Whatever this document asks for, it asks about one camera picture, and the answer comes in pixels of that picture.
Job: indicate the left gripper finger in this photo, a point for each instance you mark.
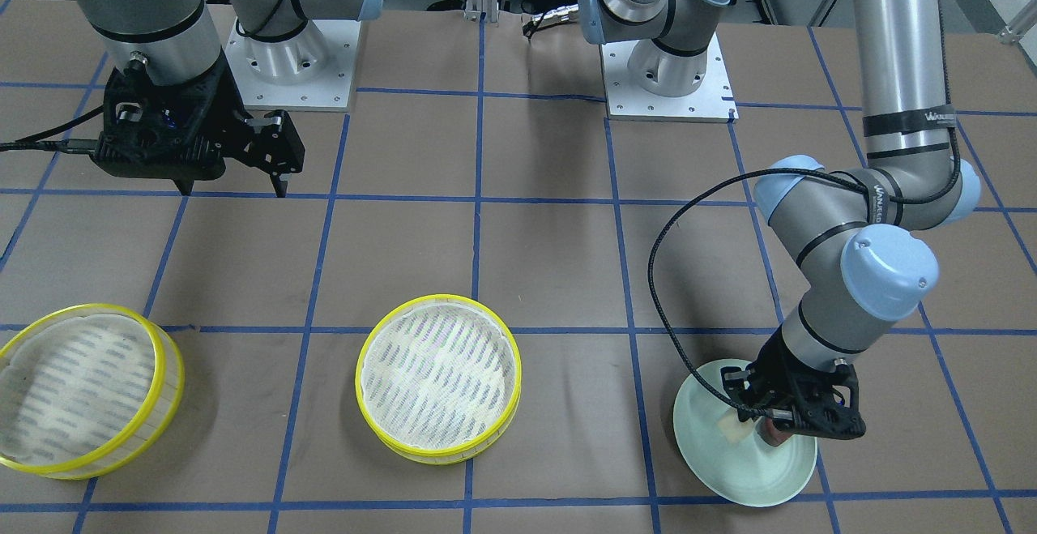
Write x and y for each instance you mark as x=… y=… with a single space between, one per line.
x=735 y=384

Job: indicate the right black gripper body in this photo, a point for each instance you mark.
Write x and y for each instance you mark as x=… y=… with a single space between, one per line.
x=232 y=101

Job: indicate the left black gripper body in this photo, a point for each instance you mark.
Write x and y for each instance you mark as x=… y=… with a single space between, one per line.
x=776 y=373

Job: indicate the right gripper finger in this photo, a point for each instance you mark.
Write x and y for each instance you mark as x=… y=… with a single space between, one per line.
x=273 y=145
x=184 y=186

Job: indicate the dark red bun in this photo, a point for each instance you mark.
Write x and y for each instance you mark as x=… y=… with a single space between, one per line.
x=771 y=434

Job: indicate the side yellow bamboo steamer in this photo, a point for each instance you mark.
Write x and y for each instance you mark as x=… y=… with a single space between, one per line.
x=85 y=390

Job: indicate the white steamed bun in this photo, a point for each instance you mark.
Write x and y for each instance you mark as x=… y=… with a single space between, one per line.
x=734 y=430

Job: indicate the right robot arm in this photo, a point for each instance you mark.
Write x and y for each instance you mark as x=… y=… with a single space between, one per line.
x=174 y=41

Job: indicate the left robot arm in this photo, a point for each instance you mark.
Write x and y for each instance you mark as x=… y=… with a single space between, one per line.
x=851 y=233

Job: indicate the centre yellow bamboo steamer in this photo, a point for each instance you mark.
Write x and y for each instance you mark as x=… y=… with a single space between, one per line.
x=439 y=379

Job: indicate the light green plate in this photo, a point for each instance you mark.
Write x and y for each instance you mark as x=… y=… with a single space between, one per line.
x=748 y=473

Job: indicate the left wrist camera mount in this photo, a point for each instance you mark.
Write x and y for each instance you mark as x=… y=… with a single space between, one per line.
x=820 y=404

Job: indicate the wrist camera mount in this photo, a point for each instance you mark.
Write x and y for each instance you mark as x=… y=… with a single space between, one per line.
x=820 y=404
x=156 y=132

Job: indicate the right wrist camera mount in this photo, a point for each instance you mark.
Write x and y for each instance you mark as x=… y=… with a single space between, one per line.
x=156 y=132

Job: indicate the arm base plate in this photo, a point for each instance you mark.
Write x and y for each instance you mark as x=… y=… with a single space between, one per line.
x=643 y=83
x=314 y=71

